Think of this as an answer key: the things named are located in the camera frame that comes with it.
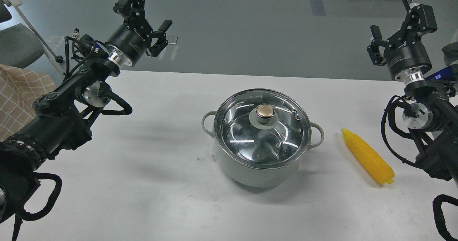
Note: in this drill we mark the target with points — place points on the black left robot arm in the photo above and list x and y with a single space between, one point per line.
65 115

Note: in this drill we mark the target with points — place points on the yellow toy corn cob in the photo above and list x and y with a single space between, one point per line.
373 163

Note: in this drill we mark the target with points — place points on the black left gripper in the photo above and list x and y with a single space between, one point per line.
135 35

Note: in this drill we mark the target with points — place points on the grey office chair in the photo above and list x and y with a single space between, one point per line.
21 44

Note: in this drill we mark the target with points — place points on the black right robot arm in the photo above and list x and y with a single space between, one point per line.
424 114

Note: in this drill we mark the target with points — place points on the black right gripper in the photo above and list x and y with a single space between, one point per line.
404 49

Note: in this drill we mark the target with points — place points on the grey steel cooking pot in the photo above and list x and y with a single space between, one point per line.
258 178

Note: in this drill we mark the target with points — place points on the glass pot lid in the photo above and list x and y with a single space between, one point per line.
262 128

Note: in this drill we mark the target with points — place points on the beige checkered cloth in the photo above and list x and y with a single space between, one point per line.
19 88

